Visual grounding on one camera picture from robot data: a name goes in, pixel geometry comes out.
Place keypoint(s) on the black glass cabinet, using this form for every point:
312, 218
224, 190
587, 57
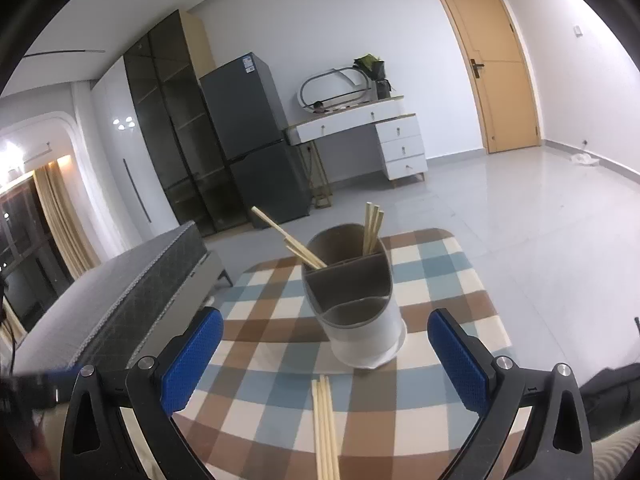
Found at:
163, 68

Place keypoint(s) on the green potted plant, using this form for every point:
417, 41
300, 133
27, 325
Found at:
375, 70

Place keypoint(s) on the wooden chopstick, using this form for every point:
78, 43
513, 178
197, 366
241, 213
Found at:
368, 221
378, 232
287, 237
325, 429
317, 429
306, 257

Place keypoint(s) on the grey quilted bed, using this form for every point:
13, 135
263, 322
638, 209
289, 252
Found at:
128, 307

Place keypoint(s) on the wooden chopstick on table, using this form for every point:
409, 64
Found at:
325, 429

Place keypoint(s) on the wooden door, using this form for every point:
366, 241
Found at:
499, 75

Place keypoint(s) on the beige curtain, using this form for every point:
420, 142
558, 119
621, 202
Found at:
68, 233

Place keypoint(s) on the oval vanity mirror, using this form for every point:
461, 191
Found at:
334, 89

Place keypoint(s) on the white dressing table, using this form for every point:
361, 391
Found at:
374, 137

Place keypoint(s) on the white rag on floor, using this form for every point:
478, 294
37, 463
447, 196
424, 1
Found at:
584, 159

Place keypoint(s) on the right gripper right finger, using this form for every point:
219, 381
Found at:
556, 441

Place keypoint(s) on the checkered blue brown rug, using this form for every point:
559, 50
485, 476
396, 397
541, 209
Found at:
397, 415

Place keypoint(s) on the white utensil holder cup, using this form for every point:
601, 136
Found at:
353, 298

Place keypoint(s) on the gold frame stool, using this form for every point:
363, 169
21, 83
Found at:
321, 193

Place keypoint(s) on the black bag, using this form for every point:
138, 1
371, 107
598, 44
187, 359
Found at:
611, 400

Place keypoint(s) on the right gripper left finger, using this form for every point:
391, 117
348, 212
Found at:
96, 442

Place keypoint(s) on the dark grey refrigerator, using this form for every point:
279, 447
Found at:
250, 123

